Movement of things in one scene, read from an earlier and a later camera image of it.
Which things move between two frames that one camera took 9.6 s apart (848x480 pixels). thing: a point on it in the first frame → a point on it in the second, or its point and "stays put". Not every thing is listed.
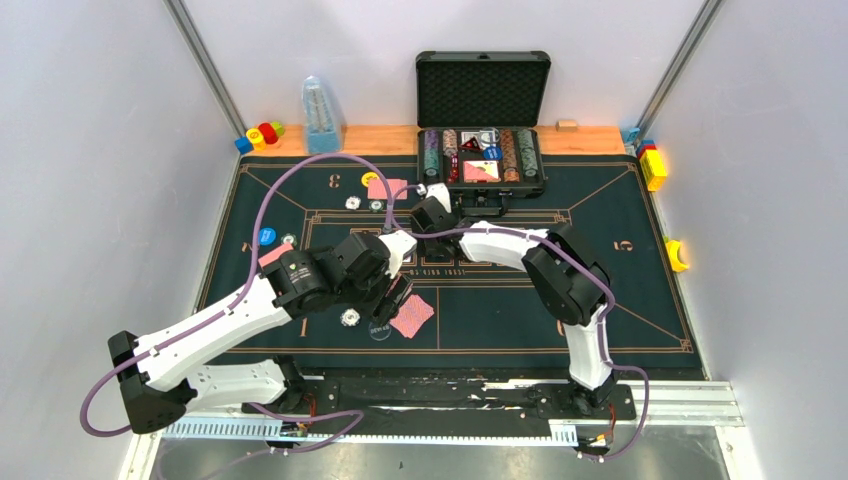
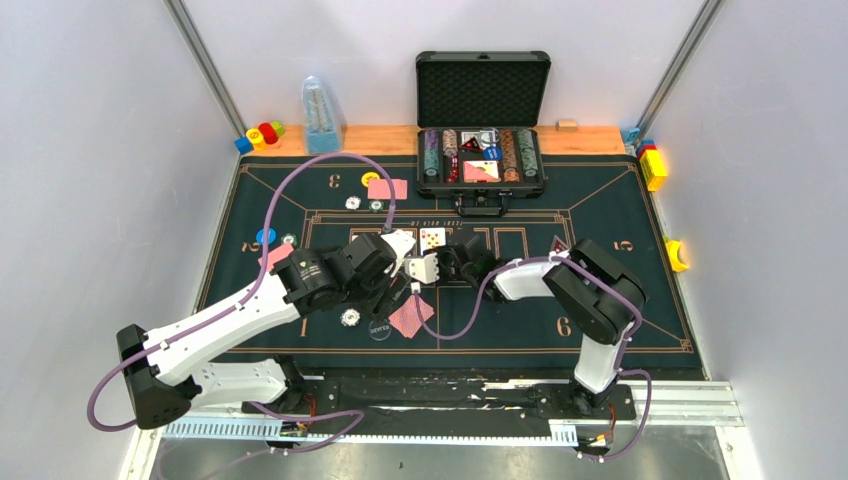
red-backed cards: (287, 246) stays put
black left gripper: (392, 299) stays put
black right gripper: (428, 248) → (442, 254)
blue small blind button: (267, 236) stays put
